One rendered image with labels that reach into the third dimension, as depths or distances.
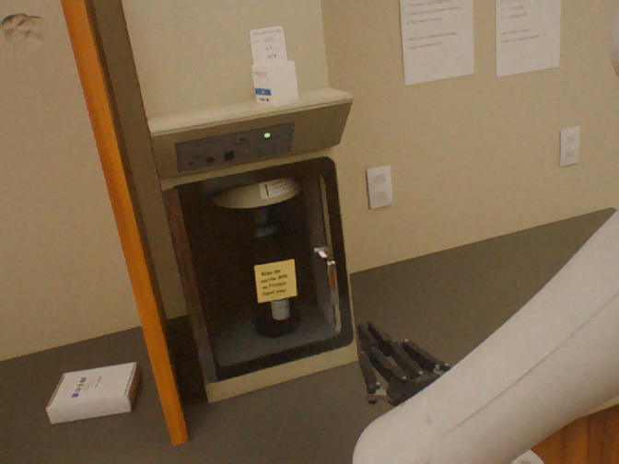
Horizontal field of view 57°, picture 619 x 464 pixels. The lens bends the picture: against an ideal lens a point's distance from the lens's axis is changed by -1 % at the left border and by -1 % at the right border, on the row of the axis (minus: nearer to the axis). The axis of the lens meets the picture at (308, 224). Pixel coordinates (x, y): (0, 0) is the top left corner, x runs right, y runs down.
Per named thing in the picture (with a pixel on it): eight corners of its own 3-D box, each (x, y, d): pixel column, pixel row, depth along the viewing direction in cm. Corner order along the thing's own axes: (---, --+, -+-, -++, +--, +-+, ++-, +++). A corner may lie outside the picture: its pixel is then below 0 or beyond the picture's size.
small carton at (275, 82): (256, 102, 95) (251, 65, 93) (282, 97, 97) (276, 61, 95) (273, 104, 91) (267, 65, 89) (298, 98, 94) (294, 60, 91)
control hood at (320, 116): (157, 176, 98) (145, 118, 94) (336, 142, 106) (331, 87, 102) (162, 193, 87) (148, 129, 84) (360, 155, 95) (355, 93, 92)
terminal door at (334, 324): (207, 382, 112) (165, 187, 98) (353, 342, 120) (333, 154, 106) (208, 385, 112) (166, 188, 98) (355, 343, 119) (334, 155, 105)
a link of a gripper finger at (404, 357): (416, 376, 79) (426, 374, 79) (388, 336, 89) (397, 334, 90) (417, 400, 80) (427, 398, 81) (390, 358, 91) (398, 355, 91)
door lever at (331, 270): (333, 293, 114) (321, 295, 113) (329, 248, 111) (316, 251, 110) (343, 304, 109) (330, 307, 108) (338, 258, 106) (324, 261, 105)
